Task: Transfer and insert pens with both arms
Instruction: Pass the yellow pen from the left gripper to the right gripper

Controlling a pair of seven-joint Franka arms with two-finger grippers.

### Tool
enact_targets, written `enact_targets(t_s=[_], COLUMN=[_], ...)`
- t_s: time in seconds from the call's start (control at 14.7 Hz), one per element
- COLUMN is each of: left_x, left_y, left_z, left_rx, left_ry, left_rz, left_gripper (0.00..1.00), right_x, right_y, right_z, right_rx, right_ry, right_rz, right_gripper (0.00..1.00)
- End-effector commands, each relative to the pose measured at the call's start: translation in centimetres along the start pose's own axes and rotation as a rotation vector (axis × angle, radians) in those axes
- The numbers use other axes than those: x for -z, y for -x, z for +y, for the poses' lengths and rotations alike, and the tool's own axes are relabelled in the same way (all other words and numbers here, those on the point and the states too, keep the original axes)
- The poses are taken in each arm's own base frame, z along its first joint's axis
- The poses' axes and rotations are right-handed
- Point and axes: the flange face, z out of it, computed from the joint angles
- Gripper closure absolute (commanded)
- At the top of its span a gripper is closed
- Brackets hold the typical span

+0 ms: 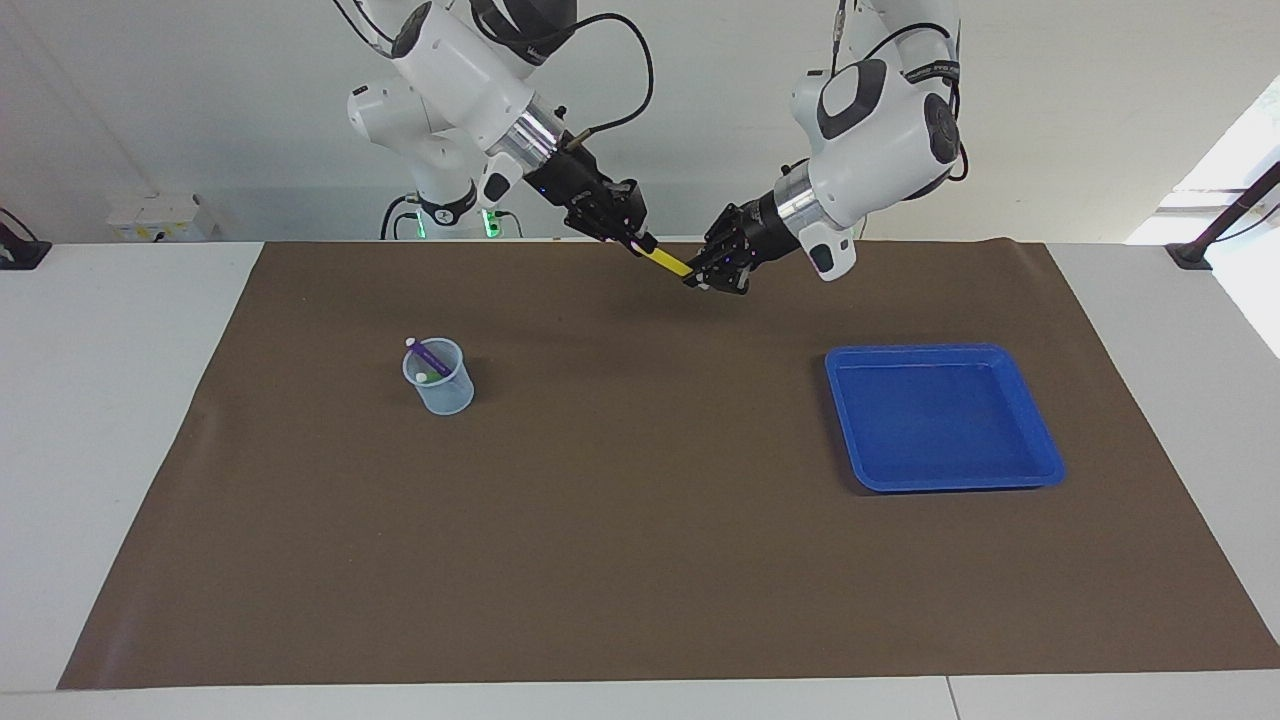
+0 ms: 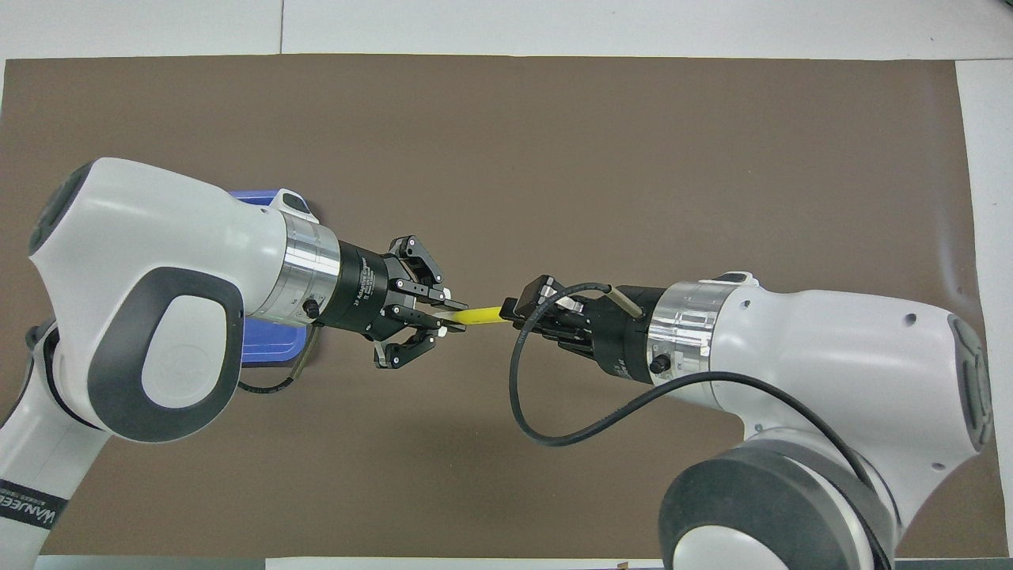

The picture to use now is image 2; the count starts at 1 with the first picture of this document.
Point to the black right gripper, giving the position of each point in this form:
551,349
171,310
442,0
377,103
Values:
621,332

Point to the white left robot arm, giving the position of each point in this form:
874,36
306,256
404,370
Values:
158,261

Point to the yellow pen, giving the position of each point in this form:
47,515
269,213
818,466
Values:
479,315

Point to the blue plastic tray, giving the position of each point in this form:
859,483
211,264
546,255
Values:
269,348

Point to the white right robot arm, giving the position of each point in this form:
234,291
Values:
831,348

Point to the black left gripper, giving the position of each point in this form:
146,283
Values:
360,289

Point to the brown table mat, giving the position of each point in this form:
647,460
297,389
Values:
554,158

